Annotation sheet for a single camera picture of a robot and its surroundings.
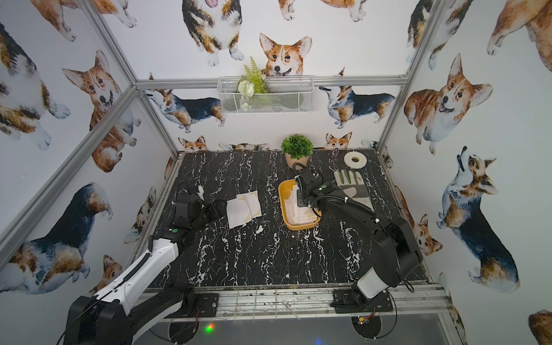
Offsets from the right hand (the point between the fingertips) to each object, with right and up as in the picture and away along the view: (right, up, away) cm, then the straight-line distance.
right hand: (303, 195), depth 87 cm
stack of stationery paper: (-2, -9, +4) cm, 10 cm away
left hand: (-32, -2, -2) cm, 32 cm away
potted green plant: (-2, +20, +14) cm, 24 cm away
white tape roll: (+33, +13, +30) cm, 47 cm away
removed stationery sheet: (-27, -8, +14) cm, 31 cm away
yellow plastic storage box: (-8, +2, +16) cm, 18 cm away
